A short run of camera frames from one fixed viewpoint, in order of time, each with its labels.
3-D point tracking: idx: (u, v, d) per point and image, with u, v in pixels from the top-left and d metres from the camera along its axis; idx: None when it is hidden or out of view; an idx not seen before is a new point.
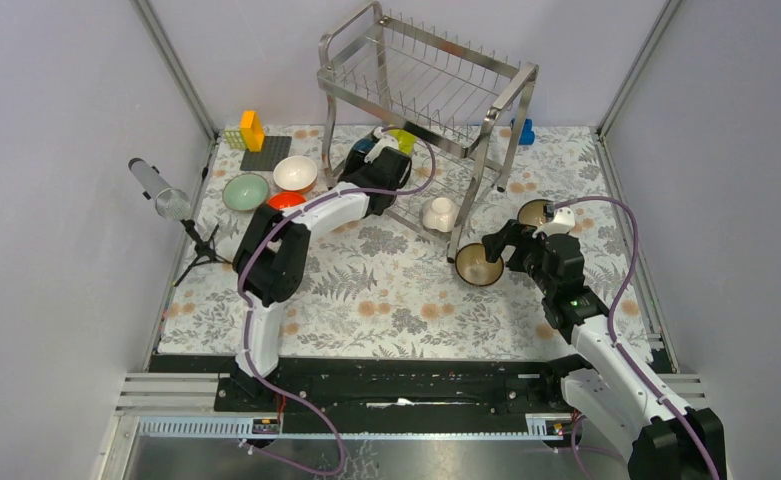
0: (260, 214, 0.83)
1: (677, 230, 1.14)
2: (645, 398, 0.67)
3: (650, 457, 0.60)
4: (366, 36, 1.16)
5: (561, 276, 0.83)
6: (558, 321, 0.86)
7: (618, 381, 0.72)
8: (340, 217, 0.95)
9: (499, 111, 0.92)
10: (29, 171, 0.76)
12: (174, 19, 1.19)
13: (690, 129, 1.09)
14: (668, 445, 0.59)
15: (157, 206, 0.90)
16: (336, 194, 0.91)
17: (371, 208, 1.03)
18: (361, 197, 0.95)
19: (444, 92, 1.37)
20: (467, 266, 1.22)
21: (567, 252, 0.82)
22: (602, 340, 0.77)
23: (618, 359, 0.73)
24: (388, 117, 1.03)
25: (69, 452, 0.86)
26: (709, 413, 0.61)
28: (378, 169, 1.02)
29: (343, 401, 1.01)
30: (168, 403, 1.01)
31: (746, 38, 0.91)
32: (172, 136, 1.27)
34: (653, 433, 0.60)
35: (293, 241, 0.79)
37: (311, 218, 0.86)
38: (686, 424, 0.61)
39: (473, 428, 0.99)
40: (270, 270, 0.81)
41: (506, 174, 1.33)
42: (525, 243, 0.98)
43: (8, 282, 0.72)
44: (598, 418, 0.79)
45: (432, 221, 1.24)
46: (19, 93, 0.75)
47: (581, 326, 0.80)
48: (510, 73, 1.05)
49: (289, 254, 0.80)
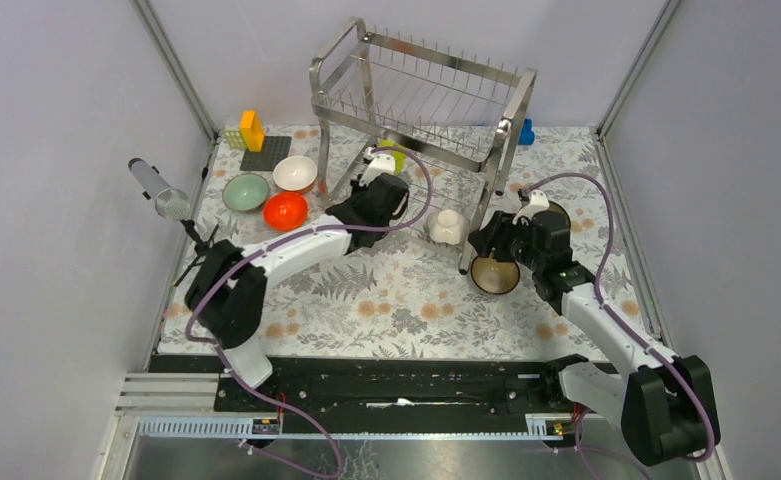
0: (217, 250, 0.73)
1: (676, 230, 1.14)
2: (633, 351, 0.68)
3: (638, 406, 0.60)
4: (350, 55, 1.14)
5: (549, 250, 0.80)
6: (548, 294, 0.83)
7: (607, 339, 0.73)
8: (314, 256, 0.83)
9: (510, 122, 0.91)
10: (29, 172, 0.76)
12: (174, 18, 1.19)
13: (690, 129, 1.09)
14: (656, 391, 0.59)
15: (157, 205, 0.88)
16: (312, 230, 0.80)
17: (356, 244, 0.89)
18: (342, 235, 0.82)
19: (434, 97, 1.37)
20: (483, 275, 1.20)
21: (555, 224, 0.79)
22: (590, 303, 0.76)
23: (607, 321, 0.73)
24: (361, 125, 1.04)
25: (68, 453, 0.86)
26: (697, 361, 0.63)
28: (368, 200, 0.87)
29: (343, 401, 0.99)
30: (168, 402, 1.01)
31: (746, 36, 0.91)
32: (172, 136, 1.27)
34: (643, 380, 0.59)
35: (247, 286, 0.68)
37: (274, 259, 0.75)
38: (675, 373, 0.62)
39: (472, 428, 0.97)
40: (221, 314, 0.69)
41: (505, 179, 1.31)
42: (510, 231, 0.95)
43: (8, 280, 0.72)
44: (589, 396, 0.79)
45: (440, 234, 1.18)
46: (20, 94, 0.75)
47: (569, 293, 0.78)
48: (511, 80, 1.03)
49: (244, 301, 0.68)
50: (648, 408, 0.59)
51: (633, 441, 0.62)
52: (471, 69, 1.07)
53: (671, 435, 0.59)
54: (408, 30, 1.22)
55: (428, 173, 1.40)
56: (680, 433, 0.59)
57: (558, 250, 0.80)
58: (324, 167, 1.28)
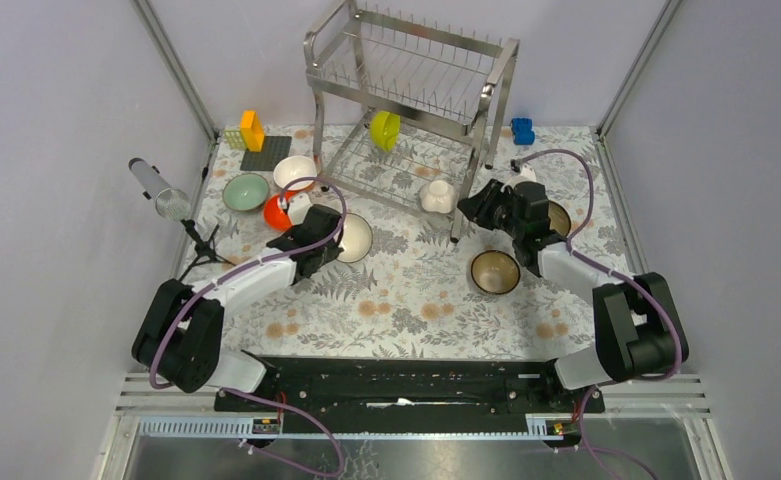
0: (165, 291, 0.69)
1: (676, 230, 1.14)
2: (598, 277, 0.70)
3: (604, 320, 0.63)
4: (342, 31, 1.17)
5: (528, 219, 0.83)
6: (526, 260, 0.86)
7: (576, 279, 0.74)
8: (262, 288, 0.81)
9: (493, 87, 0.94)
10: (30, 172, 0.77)
12: (174, 17, 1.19)
13: (690, 129, 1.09)
14: (617, 301, 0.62)
15: (157, 205, 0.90)
16: (257, 261, 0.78)
17: (300, 271, 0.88)
18: (287, 263, 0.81)
19: (434, 76, 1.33)
20: (484, 274, 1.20)
21: (534, 195, 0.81)
22: (560, 252, 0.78)
23: (577, 261, 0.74)
24: (361, 98, 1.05)
25: (69, 453, 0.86)
26: (657, 276, 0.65)
28: (303, 230, 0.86)
29: (343, 401, 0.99)
30: (169, 402, 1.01)
31: (746, 36, 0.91)
32: (172, 135, 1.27)
34: (605, 294, 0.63)
35: (204, 320, 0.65)
37: (226, 290, 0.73)
38: (637, 287, 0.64)
39: (473, 428, 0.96)
40: (181, 353, 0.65)
41: (493, 153, 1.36)
42: (493, 198, 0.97)
43: (8, 281, 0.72)
44: (576, 369, 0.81)
45: (431, 203, 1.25)
46: (19, 95, 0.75)
47: (542, 251, 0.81)
48: (493, 53, 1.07)
49: (205, 336, 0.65)
50: (612, 317, 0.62)
51: (607, 363, 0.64)
52: (456, 41, 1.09)
53: (640, 349, 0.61)
54: (408, 16, 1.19)
55: (428, 172, 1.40)
56: (651, 349, 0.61)
57: (537, 219, 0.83)
58: (320, 145, 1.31)
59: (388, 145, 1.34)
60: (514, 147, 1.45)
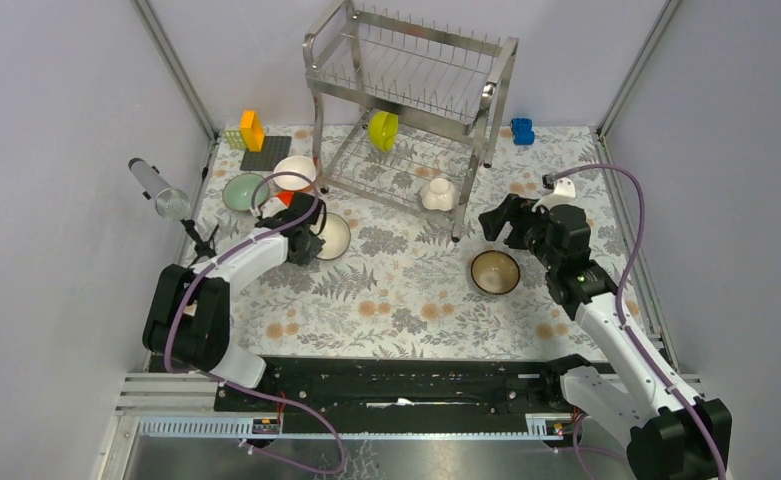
0: (167, 276, 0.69)
1: (677, 230, 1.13)
2: (653, 386, 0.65)
3: (653, 445, 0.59)
4: (340, 33, 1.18)
5: (567, 250, 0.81)
6: (562, 297, 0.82)
7: (626, 367, 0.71)
8: (259, 267, 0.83)
9: (494, 86, 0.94)
10: (30, 171, 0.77)
12: (173, 17, 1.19)
13: (690, 129, 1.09)
14: (675, 436, 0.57)
15: (157, 205, 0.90)
16: (252, 240, 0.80)
17: (291, 250, 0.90)
18: (279, 239, 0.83)
19: (434, 76, 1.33)
20: (484, 274, 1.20)
21: (573, 224, 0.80)
22: (609, 320, 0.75)
23: (629, 347, 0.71)
24: (359, 99, 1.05)
25: (68, 454, 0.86)
26: (719, 405, 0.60)
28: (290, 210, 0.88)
29: (343, 401, 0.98)
30: (168, 403, 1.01)
31: (746, 36, 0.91)
32: (172, 135, 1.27)
34: (660, 424, 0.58)
35: (211, 298, 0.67)
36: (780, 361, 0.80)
37: (226, 270, 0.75)
38: (695, 415, 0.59)
39: (473, 428, 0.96)
40: (192, 334, 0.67)
41: (491, 149, 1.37)
42: (527, 220, 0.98)
43: (7, 279, 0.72)
44: (598, 412, 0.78)
45: (432, 202, 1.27)
46: (19, 94, 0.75)
47: (588, 304, 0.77)
48: (492, 51, 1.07)
49: (215, 311, 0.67)
50: (664, 451, 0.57)
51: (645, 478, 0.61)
52: (454, 41, 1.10)
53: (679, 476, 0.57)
54: (408, 18, 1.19)
55: (428, 172, 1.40)
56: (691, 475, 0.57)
57: (575, 251, 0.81)
58: (319, 145, 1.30)
59: (385, 145, 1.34)
60: (514, 147, 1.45)
